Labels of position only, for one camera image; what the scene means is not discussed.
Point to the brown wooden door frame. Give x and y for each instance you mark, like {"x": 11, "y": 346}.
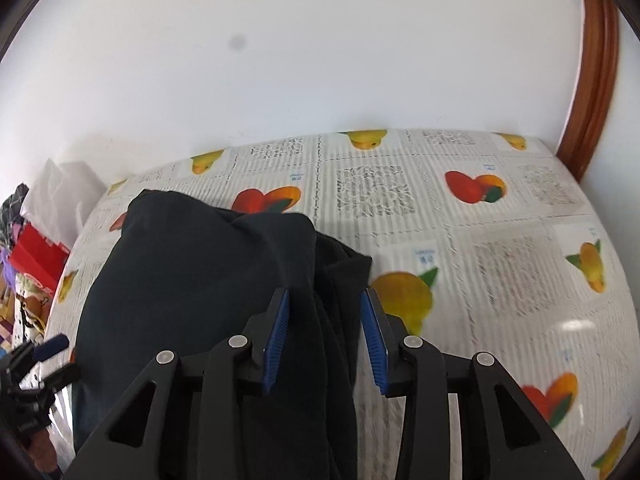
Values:
{"x": 590, "y": 85}

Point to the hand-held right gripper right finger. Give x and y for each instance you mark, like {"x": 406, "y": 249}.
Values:
{"x": 375, "y": 340}

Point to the fruit print tablecloth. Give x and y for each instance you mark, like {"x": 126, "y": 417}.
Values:
{"x": 500, "y": 260}

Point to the grey plaid cloth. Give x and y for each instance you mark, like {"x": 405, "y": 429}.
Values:
{"x": 12, "y": 205}

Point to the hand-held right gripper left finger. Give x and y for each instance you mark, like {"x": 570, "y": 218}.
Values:
{"x": 277, "y": 340}

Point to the black sweatshirt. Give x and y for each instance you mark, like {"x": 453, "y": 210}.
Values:
{"x": 190, "y": 270}

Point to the person's left hand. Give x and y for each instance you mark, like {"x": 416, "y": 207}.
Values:
{"x": 44, "y": 452}

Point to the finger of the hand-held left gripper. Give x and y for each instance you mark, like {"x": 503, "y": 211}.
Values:
{"x": 60, "y": 377}
{"x": 52, "y": 346}

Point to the red shopping bag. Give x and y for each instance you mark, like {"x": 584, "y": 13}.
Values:
{"x": 35, "y": 260}

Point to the white plastic bag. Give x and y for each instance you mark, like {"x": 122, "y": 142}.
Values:
{"x": 60, "y": 195}

